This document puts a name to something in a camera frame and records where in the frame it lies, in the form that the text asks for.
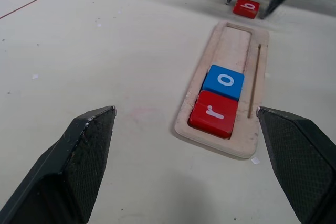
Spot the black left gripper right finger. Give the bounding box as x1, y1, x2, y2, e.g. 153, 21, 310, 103
256, 106, 336, 224

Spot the light wooden letter tray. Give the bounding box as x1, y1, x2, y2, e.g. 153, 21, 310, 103
174, 20, 270, 159

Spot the red letter r block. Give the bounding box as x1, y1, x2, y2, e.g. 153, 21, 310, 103
187, 90, 239, 140

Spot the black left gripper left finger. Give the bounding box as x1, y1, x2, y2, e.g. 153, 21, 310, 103
0, 105, 117, 224

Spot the blue letter o block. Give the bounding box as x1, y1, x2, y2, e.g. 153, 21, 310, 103
202, 64, 245, 102

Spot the red letter b block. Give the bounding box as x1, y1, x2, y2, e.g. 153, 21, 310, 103
233, 0, 261, 19

